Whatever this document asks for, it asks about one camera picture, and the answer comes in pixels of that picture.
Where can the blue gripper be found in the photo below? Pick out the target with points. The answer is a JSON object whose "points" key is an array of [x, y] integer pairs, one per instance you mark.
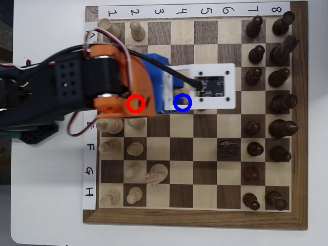
{"points": [[157, 67]]}

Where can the black and orange robot arm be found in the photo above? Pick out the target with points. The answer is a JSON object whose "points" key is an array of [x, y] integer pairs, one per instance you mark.
{"points": [[71, 82]]}

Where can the light wooden king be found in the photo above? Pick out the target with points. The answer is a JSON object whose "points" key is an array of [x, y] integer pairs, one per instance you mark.
{"points": [[112, 126]]}

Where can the white number label strip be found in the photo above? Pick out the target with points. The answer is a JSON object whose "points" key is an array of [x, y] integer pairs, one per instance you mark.
{"points": [[166, 7]]}

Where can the light wooden rook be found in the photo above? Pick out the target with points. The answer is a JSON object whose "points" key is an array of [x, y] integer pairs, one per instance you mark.
{"points": [[105, 23], [110, 198]]}

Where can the light wooden bishop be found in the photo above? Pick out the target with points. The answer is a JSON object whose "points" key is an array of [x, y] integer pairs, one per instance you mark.
{"points": [[112, 148]]}

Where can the light wooden knight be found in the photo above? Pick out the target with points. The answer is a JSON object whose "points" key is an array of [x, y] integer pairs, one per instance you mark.
{"points": [[159, 173]]}

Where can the dark wooden pawn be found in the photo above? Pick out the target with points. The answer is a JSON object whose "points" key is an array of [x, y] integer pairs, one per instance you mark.
{"points": [[253, 128], [251, 201], [253, 27], [256, 54], [250, 173], [253, 76], [255, 149]]}

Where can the dark wooden knight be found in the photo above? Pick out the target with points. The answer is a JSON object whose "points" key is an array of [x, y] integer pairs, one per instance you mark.
{"points": [[228, 148], [282, 51]]}

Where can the white letter label strip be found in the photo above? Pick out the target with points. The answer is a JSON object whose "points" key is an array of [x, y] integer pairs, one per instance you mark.
{"points": [[89, 159]]}

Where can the dark wooden bishop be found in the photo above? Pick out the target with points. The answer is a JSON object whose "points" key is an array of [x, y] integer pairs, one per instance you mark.
{"points": [[279, 153], [278, 77]]}

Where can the dark wooden queen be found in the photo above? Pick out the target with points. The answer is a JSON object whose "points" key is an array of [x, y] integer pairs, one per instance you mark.
{"points": [[283, 103]]}

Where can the dark wooden king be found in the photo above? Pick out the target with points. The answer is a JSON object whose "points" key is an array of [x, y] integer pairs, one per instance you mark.
{"points": [[282, 128]]}

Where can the dark wooden rook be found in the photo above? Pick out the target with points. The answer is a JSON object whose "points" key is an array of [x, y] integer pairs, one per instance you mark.
{"points": [[276, 200], [283, 23]]}

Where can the wooden chessboard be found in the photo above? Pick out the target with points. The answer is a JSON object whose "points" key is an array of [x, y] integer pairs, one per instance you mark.
{"points": [[194, 219]]}

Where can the green base part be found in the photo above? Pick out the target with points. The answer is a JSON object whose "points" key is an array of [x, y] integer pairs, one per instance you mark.
{"points": [[7, 133]]}

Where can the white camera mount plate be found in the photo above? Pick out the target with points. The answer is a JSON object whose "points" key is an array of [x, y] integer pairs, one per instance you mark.
{"points": [[215, 70]]}

